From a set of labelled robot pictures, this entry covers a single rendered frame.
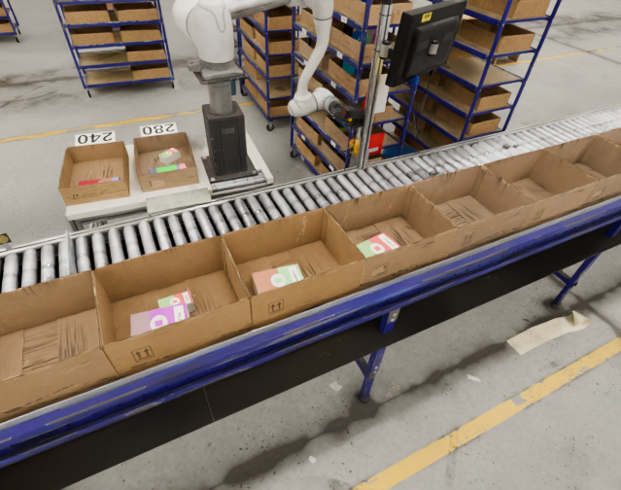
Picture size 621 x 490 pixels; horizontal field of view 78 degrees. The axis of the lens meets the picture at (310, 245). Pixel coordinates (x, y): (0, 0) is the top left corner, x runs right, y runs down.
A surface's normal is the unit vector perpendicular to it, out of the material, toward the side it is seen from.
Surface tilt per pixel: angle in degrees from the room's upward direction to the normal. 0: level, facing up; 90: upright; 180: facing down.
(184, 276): 89
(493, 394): 0
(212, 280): 1
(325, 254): 0
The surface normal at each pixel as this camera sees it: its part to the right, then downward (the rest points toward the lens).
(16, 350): 0.03, -0.71
